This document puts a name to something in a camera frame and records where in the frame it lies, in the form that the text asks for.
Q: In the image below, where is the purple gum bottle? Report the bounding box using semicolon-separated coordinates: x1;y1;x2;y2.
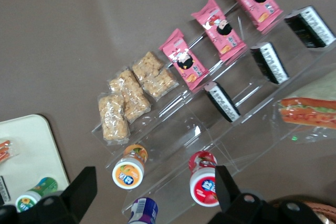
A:
128;197;159;224

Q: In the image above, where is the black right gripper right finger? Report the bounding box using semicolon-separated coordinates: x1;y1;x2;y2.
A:
209;165;266;224

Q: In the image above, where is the clear acrylic stepped stand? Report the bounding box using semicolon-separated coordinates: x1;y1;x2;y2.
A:
91;3;336;217

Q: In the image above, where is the wicker basket with snacks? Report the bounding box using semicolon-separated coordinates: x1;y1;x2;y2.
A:
270;199;336;224

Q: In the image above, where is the red gum bottle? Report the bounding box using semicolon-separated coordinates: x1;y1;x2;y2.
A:
188;151;220;207

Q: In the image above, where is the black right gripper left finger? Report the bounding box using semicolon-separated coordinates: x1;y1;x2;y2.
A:
15;166;98;224

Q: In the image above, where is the clear wrapped rice crisp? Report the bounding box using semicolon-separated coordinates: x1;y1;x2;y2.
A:
97;93;131;146
108;69;152;124
131;51;180;101

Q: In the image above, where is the orange gum bottle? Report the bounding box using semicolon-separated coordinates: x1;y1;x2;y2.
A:
112;144;148;190

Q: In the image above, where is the wrapped triangle sandwich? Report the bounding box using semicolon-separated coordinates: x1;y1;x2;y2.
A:
0;138;14;164
271;77;336;143

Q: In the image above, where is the cream serving tray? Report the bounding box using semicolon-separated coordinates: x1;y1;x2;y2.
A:
0;114;70;206

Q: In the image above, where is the green gum bottle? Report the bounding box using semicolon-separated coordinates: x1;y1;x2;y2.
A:
15;177;58;213

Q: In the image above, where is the small black box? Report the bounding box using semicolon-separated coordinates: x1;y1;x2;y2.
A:
249;42;290;85
204;81;241;123
284;5;336;49
0;175;11;206

